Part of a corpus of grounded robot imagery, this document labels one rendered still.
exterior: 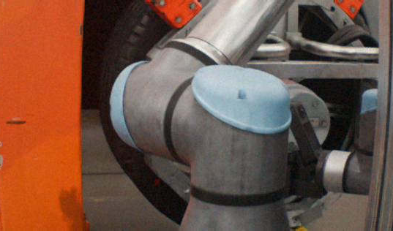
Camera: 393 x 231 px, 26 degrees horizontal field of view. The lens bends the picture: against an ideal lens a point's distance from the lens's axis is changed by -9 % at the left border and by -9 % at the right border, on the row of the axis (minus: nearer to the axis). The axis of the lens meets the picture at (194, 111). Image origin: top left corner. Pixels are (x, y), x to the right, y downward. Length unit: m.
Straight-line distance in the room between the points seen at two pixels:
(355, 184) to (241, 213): 0.52
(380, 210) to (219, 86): 0.25
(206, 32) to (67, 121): 0.38
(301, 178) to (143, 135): 0.52
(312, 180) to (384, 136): 0.62
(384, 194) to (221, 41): 0.35
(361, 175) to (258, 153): 0.52
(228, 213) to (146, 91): 0.20
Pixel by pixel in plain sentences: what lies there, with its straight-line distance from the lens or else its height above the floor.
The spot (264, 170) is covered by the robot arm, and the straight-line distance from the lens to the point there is 1.05.
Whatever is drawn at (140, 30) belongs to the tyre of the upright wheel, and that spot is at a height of 1.01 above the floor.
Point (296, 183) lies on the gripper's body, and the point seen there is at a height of 0.78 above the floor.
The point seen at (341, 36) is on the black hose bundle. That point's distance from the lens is 1.85.
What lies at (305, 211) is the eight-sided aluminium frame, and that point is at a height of 0.62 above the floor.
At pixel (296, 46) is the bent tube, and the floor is 0.99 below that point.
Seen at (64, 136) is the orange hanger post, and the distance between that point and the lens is 1.49.
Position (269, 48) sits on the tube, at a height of 1.01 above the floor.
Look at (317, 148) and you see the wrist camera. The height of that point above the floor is 0.85.
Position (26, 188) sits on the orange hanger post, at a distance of 1.51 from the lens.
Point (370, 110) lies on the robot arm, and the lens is 1.51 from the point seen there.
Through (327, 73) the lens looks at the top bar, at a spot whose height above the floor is 0.96.
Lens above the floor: 1.22
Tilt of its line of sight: 11 degrees down
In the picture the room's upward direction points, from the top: 2 degrees clockwise
